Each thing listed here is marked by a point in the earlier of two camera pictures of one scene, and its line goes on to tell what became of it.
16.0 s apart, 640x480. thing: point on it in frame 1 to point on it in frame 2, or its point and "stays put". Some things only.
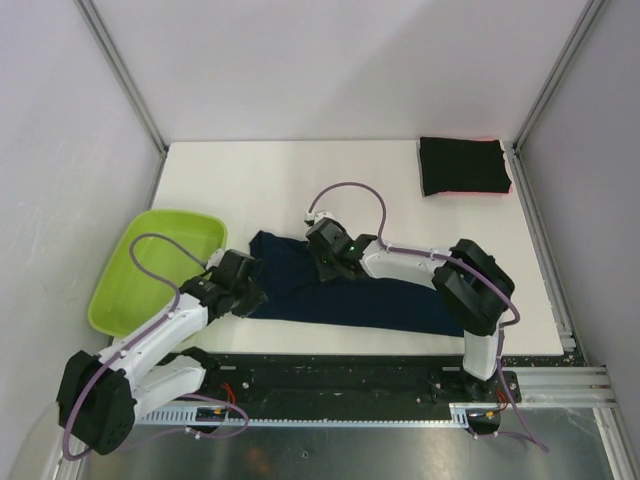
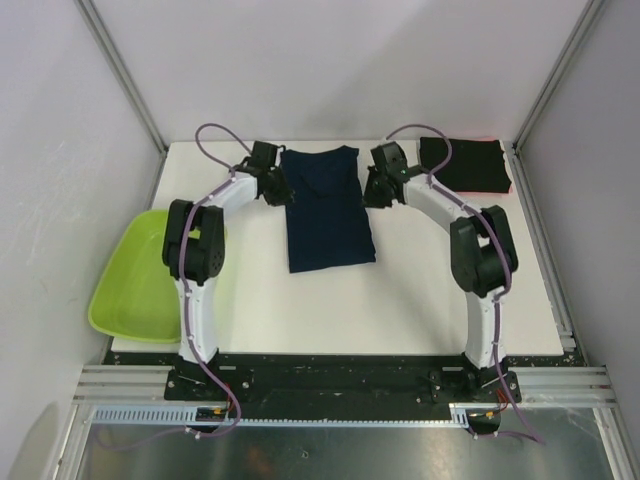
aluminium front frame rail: (565, 386) stays put
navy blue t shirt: (294, 289) to (326, 219)
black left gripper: (255, 297) to (284, 197)
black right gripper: (325, 273) to (369, 199)
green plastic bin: (127, 294) stays put
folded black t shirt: (462, 164) stays put
